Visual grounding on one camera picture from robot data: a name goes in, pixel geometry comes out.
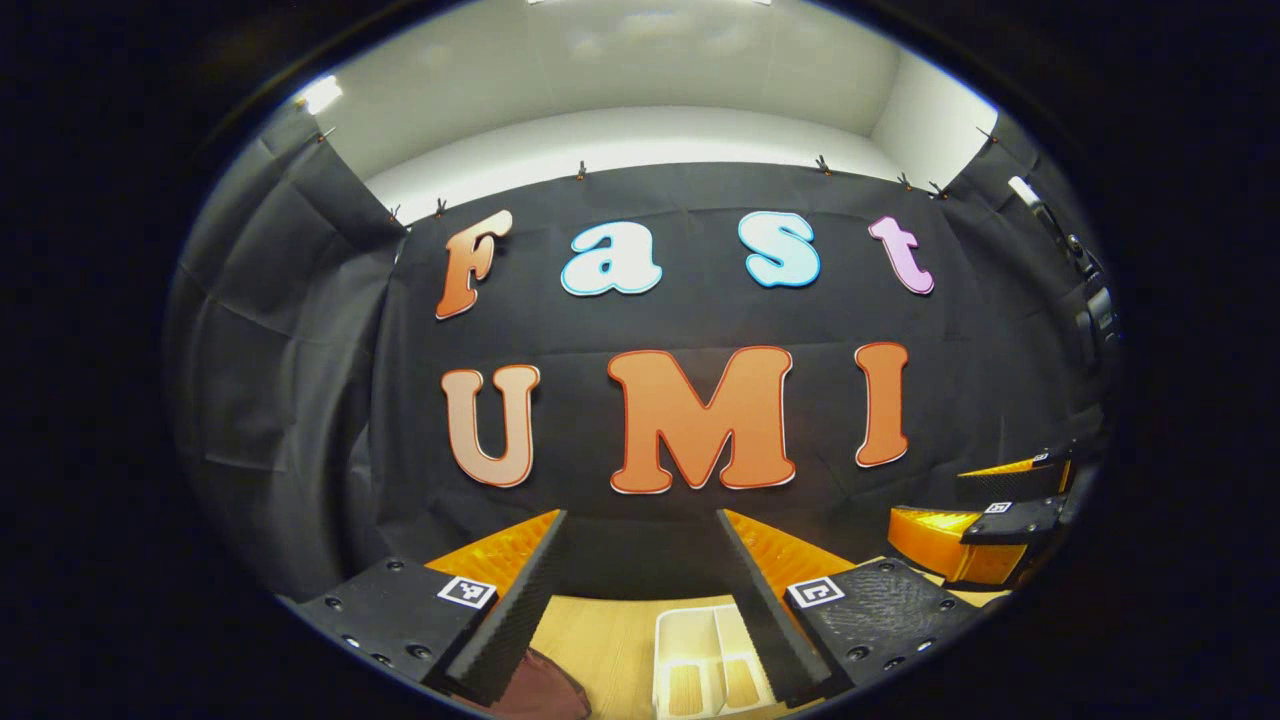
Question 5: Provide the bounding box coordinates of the maroon schoolbag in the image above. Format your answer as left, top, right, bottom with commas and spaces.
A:
490, 648, 593, 720

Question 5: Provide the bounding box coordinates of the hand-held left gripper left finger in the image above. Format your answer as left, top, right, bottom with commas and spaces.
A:
295, 508, 569, 706

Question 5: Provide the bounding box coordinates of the ceiling light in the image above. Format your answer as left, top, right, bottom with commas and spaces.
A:
298, 75, 344, 116

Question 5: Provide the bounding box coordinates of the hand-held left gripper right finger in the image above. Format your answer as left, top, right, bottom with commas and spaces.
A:
715, 508, 986, 706

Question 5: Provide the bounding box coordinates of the cream plastic bookshelf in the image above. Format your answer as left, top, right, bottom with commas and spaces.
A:
652, 603, 781, 719

